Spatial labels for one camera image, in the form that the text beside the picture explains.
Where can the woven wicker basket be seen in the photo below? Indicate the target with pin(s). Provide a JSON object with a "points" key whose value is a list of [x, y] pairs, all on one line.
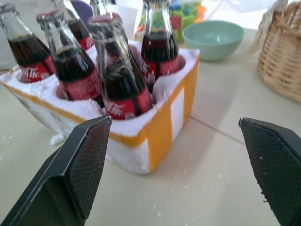
{"points": [[282, 54]]}

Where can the pale green bowl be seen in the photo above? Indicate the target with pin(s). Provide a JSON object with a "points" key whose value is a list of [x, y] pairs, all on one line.
{"points": [[212, 40]]}

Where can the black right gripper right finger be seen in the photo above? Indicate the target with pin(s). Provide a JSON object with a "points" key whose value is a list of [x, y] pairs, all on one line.
{"points": [[277, 160]]}

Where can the bag of colourful blocks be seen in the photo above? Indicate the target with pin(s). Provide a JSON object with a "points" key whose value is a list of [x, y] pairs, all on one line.
{"points": [[185, 16]]}

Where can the glass cola bottle red label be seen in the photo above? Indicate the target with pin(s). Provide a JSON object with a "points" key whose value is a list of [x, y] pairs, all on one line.
{"points": [[75, 70], [78, 28], [158, 49], [28, 56], [100, 8], [124, 94]]}

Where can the white foam crate yellow tape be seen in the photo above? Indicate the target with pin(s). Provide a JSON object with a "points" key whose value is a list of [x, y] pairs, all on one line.
{"points": [[162, 131]]}

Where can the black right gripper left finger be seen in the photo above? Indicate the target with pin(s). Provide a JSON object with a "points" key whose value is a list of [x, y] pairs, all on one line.
{"points": [[70, 169]]}

